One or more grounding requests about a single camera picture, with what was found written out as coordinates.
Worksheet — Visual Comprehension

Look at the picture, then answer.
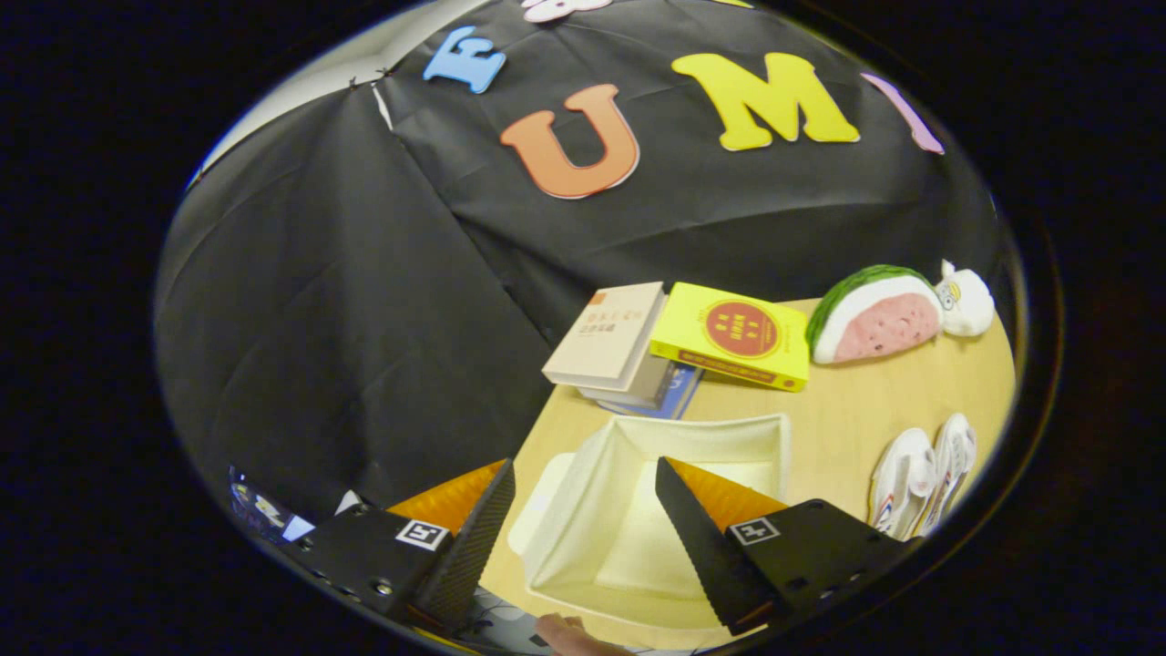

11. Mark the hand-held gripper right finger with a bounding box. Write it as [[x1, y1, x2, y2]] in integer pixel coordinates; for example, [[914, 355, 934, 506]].
[[655, 456, 921, 637]]

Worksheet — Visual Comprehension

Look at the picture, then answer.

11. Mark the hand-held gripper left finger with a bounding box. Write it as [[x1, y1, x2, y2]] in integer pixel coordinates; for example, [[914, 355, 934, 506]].
[[278, 458, 517, 637]]

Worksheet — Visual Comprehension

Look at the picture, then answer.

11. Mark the cream fabric storage box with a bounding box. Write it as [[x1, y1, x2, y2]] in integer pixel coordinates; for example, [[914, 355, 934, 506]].
[[508, 413, 792, 630]]

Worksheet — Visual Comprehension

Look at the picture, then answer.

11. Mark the white canvas shoe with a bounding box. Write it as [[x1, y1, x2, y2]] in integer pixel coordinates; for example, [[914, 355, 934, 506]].
[[870, 428, 937, 538], [915, 413, 977, 538]]

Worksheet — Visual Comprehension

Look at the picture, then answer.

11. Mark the blue book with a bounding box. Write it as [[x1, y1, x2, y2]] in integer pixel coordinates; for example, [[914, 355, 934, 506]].
[[597, 363, 704, 421]]

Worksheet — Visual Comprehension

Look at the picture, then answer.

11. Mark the pale grey book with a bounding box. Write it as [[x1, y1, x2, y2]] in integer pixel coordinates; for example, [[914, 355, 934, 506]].
[[577, 351, 680, 411]]

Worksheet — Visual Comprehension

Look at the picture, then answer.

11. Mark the yellow book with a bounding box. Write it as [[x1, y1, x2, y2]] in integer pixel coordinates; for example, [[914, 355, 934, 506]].
[[649, 282, 812, 393]]

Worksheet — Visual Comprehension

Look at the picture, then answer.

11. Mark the beige book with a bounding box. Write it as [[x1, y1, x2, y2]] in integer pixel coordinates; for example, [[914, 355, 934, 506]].
[[542, 282, 668, 395]]

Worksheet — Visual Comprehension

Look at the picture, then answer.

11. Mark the watermelon slice plush toy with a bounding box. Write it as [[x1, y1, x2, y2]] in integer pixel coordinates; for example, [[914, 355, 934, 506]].
[[806, 264, 944, 366]]

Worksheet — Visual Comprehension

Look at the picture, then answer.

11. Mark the white plush toy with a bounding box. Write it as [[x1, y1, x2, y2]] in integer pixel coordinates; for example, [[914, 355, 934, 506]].
[[938, 260, 996, 338]]

